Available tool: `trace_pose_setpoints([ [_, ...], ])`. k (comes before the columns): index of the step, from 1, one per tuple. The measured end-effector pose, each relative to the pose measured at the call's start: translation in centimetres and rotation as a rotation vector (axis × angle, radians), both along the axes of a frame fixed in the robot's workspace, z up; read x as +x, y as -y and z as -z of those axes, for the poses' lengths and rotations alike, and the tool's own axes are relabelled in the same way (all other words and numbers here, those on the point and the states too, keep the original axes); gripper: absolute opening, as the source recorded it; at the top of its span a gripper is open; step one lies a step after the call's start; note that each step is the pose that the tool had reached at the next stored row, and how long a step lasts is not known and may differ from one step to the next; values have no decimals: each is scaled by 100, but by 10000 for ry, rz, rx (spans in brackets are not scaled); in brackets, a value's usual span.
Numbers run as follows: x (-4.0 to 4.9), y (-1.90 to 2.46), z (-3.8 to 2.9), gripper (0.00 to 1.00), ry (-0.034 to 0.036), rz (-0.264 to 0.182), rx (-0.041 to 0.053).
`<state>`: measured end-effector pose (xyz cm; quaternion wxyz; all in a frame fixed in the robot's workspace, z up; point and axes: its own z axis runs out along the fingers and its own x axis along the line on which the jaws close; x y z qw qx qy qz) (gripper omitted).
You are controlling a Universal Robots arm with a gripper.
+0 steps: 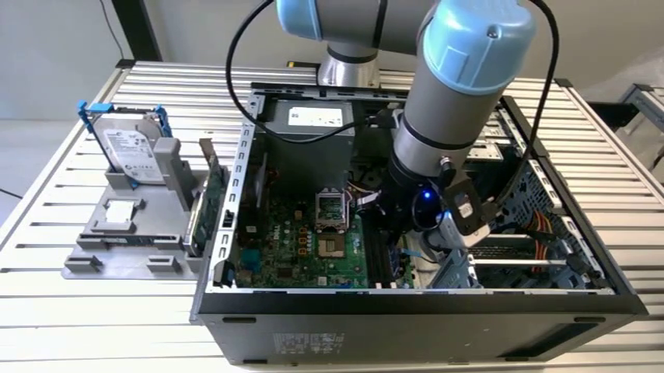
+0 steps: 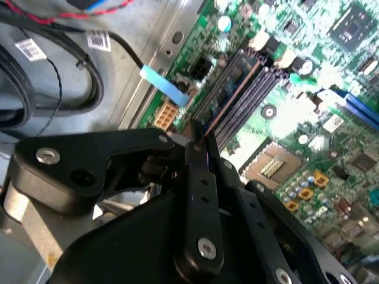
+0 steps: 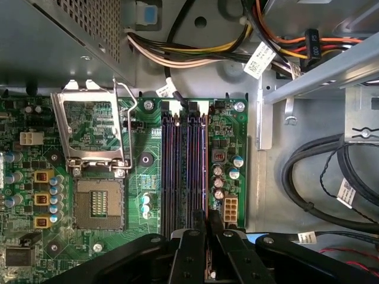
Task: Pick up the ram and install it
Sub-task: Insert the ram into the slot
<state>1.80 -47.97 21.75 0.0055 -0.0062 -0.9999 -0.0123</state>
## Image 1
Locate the silver power supply unit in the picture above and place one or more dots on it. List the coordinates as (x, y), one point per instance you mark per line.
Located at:
(306, 155)

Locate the grey parts rack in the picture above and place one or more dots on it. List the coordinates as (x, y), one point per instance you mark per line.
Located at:
(155, 217)

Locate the round black speaker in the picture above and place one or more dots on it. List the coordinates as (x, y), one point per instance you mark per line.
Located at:
(371, 176)

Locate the hard disk in blue carrier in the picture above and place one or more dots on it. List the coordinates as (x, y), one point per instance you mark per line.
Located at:
(127, 151)

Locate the black vertical post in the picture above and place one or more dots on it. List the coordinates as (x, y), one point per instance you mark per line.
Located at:
(145, 31)

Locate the green graphics card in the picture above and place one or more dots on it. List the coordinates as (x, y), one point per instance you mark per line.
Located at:
(210, 202)

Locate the black open PC case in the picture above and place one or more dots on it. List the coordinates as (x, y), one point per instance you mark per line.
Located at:
(415, 334)

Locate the perforated metal disk bay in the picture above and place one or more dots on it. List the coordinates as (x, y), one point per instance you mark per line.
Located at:
(542, 182)

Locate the black RAM slot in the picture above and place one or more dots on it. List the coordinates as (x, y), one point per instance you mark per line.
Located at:
(384, 264)
(372, 260)
(377, 260)

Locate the CPU socket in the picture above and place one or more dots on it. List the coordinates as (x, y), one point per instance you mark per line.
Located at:
(332, 245)

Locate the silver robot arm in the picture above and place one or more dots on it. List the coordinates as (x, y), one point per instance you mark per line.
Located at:
(467, 97)

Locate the silver metal drive cage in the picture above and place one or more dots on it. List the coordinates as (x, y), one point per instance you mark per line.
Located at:
(488, 151)

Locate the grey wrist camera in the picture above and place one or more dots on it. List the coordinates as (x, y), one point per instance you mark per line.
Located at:
(464, 206)

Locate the silver CPU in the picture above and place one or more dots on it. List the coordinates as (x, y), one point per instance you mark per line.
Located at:
(119, 213)

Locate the aluminium frame table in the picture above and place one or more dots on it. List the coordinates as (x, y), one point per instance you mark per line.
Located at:
(643, 97)

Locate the green motherboard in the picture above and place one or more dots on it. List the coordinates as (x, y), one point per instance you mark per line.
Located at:
(290, 272)

